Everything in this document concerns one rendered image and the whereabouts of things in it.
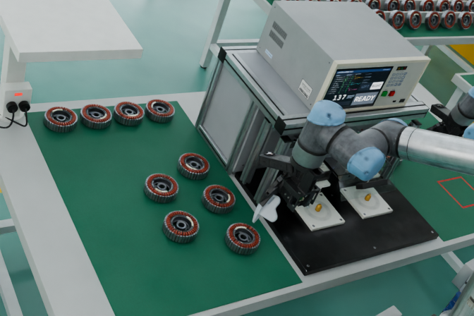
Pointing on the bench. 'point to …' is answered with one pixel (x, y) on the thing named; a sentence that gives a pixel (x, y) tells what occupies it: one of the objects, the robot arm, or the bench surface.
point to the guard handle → (371, 184)
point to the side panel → (225, 116)
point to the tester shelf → (237, 63)
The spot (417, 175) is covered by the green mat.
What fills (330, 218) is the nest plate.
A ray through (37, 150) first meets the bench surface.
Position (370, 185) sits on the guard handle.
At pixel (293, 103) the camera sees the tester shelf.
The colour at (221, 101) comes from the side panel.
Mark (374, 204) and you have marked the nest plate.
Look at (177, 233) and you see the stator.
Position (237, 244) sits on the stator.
